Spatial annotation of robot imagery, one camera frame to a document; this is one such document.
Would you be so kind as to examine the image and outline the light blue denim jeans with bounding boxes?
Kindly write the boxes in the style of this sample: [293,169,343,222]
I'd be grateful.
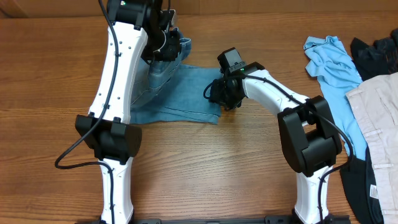
[130,27,221,124]

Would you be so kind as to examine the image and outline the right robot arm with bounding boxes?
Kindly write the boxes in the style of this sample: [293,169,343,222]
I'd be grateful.
[203,48,349,223]

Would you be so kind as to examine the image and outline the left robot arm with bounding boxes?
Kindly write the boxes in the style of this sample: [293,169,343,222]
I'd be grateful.
[75,0,180,223]

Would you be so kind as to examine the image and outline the light blue t-shirt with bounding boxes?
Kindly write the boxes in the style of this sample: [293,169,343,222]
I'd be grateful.
[303,36,368,161]

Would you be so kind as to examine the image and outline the white pink cloth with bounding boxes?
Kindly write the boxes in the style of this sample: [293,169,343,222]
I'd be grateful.
[346,73,397,223]

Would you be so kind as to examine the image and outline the dark patterned garment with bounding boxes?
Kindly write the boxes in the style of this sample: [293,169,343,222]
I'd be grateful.
[350,29,397,81]

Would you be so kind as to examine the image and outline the black garment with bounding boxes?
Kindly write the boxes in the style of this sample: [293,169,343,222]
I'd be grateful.
[340,148,384,224]

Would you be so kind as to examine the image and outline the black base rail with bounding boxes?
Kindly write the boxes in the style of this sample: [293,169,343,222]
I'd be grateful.
[76,214,351,224]

